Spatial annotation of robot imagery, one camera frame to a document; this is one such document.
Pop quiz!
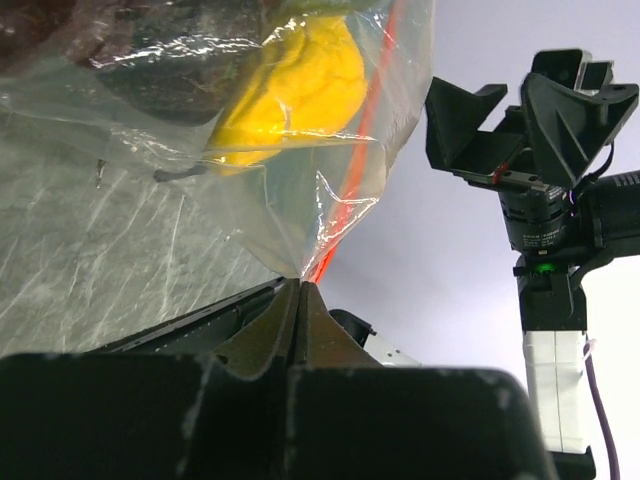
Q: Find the black base frame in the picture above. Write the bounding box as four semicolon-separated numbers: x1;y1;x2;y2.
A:
91;277;285;355

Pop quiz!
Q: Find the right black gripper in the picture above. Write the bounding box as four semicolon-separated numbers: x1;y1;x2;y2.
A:
425;48;639;260

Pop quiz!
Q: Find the clear zip top bag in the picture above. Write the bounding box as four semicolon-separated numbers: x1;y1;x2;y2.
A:
1;1;435;282

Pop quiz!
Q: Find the aluminium rail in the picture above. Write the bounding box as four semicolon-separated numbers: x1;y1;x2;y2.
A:
329;309;422;367

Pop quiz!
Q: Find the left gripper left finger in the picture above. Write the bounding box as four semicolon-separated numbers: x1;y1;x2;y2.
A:
1;280;300;479

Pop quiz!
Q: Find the purple grape bunch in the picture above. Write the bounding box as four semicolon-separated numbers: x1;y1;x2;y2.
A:
1;1;280;126

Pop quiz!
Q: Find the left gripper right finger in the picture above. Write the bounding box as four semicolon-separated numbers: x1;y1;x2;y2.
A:
283;283;557;479

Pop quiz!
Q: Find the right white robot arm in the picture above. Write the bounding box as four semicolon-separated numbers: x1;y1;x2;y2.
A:
425;48;639;479

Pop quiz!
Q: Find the yellow pear-shaped gourd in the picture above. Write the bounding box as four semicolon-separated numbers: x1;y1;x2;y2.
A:
205;15;368;174

